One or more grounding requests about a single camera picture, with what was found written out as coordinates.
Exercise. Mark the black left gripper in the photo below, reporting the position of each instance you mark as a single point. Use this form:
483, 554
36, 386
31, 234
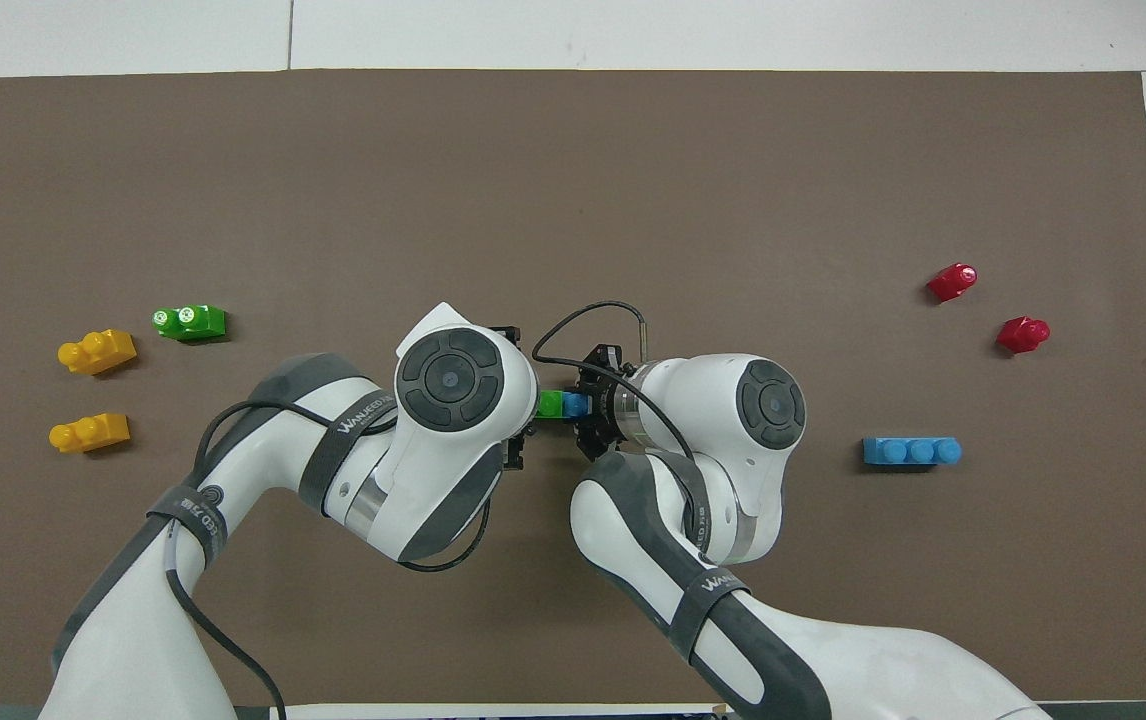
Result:
529, 400

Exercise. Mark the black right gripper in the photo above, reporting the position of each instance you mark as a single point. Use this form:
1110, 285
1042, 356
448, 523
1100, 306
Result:
608, 400

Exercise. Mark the plain green two-stud brick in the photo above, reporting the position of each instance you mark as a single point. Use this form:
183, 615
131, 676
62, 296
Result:
550, 404

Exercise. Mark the blue three-stud brick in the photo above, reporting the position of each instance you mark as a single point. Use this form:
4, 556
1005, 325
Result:
575, 405
911, 452

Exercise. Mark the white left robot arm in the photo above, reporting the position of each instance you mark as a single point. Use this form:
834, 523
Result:
383, 450

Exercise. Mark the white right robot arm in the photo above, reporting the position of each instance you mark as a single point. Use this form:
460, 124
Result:
733, 450

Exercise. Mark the brown table mat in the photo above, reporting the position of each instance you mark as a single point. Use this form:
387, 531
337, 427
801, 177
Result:
573, 160

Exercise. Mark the green brick with white-marked studs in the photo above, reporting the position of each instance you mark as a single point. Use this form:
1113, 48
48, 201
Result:
195, 322

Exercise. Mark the red single-stud brick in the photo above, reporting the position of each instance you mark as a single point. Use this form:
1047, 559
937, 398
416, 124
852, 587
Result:
1023, 335
953, 282

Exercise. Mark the yellow two-stud brick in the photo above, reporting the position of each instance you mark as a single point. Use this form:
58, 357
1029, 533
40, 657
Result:
91, 433
98, 353

